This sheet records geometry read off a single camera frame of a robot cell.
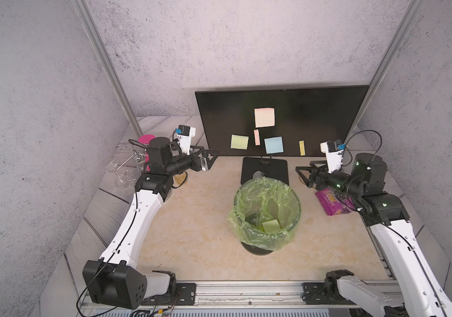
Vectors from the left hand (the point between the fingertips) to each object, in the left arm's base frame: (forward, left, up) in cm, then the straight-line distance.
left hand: (214, 151), depth 70 cm
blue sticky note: (+15, -25, -11) cm, 31 cm away
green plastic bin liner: (-9, -20, -28) cm, 36 cm away
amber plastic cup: (+15, +21, -35) cm, 43 cm away
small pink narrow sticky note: (+14, -17, -7) cm, 24 cm away
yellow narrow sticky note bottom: (+15, -37, -11) cm, 42 cm away
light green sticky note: (-14, -22, -31) cm, 40 cm away
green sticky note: (+17, -10, -11) cm, 22 cm away
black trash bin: (-22, -16, -36) cm, 45 cm away
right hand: (-8, -30, 0) cm, 31 cm away
